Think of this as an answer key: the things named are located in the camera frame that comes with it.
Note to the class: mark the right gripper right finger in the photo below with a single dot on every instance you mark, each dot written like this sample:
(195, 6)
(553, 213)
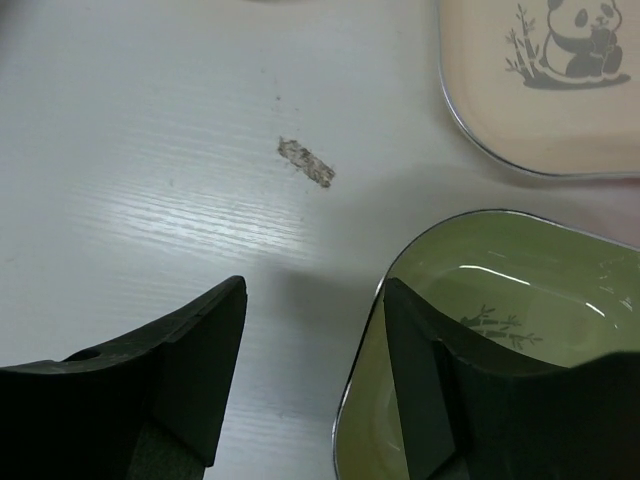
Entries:
(471, 408)

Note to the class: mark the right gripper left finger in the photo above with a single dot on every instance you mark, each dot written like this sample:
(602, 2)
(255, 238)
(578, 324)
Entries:
(148, 404)

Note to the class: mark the green panda plate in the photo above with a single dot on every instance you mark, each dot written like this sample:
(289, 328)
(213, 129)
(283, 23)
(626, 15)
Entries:
(544, 290)

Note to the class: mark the cream pink panda plate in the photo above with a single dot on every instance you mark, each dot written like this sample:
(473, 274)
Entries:
(549, 87)

